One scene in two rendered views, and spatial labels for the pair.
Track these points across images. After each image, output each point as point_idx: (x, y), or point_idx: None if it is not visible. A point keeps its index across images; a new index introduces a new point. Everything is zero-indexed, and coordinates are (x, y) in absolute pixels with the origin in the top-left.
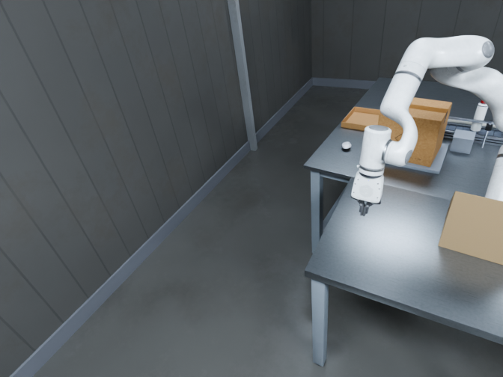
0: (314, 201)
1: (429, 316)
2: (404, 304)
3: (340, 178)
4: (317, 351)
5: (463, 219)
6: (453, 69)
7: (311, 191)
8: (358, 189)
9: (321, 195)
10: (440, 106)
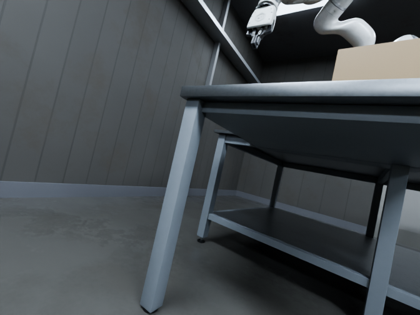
0: (214, 168)
1: (317, 90)
2: (285, 83)
3: (240, 141)
4: (154, 265)
5: (348, 77)
6: (329, 6)
7: (214, 158)
8: (254, 18)
9: (221, 164)
10: None
